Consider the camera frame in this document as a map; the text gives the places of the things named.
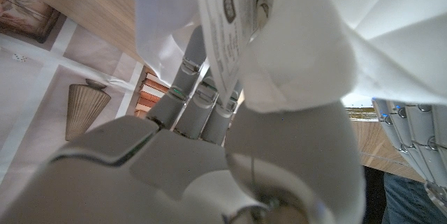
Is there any seated person in jeans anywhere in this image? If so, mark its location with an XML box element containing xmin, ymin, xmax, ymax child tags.
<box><xmin>382</xmin><ymin>172</ymin><xmax>447</xmax><ymax>224</ymax></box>

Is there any white cloth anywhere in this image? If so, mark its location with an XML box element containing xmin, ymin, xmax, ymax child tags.
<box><xmin>134</xmin><ymin>0</ymin><xmax>447</xmax><ymax>114</ymax></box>

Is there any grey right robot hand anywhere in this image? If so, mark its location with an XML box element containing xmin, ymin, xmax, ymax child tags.
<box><xmin>0</xmin><ymin>24</ymin><xmax>366</xmax><ymax>224</ymax></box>

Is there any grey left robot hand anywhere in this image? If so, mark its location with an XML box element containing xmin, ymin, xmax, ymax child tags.
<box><xmin>372</xmin><ymin>98</ymin><xmax>447</xmax><ymax>208</ymax></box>

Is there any printed bookshelf backdrop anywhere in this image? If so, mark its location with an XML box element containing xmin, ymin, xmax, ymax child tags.
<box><xmin>0</xmin><ymin>0</ymin><xmax>170</xmax><ymax>186</ymax></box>

